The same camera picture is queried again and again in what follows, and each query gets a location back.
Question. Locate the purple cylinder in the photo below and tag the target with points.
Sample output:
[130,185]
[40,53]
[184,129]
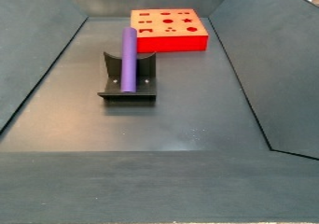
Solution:
[128,59]

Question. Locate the black curved cradle stand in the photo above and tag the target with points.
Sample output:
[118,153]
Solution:
[145,80]

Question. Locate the red shape sorter block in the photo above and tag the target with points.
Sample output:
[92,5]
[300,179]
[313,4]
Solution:
[168,29]

